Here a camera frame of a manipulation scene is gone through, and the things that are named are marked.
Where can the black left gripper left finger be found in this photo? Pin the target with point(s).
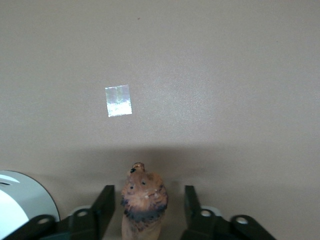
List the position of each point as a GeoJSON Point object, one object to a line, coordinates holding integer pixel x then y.
{"type": "Point", "coordinates": [103, 212]}

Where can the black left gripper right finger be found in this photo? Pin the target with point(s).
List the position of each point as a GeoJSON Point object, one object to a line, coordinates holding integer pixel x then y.
{"type": "Point", "coordinates": [193, 215]}

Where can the brown lion statue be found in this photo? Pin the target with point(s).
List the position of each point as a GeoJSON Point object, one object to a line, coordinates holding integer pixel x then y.
{"type": "Point", "coordinates": [143, 200]}

